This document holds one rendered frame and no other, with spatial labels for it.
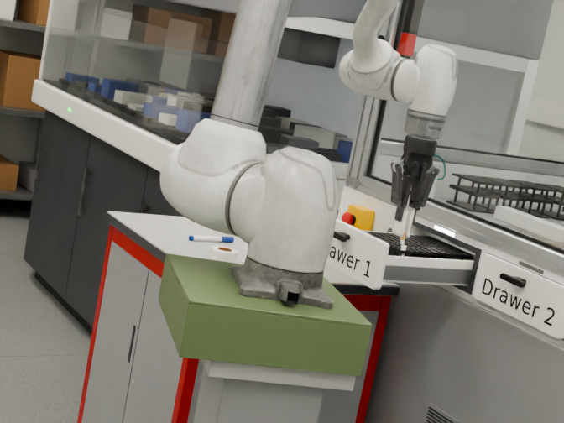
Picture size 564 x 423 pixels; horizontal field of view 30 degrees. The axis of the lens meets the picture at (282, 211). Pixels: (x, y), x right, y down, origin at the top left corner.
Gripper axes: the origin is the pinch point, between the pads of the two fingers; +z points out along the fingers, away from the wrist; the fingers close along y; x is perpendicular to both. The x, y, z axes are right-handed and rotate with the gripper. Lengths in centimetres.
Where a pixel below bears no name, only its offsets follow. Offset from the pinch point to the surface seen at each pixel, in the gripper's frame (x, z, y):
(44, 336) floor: 184, 97, -16
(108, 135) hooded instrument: 173, 14, -7
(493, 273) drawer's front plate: -15.5, 7.3, 16.5
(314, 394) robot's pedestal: -37, 27, -42
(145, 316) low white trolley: 45, 40, -41
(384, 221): 31.1, 7.1, 18.3
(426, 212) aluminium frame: 14.4, 0.5, 18.1
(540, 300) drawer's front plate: -31.9, 8.6, 16.5
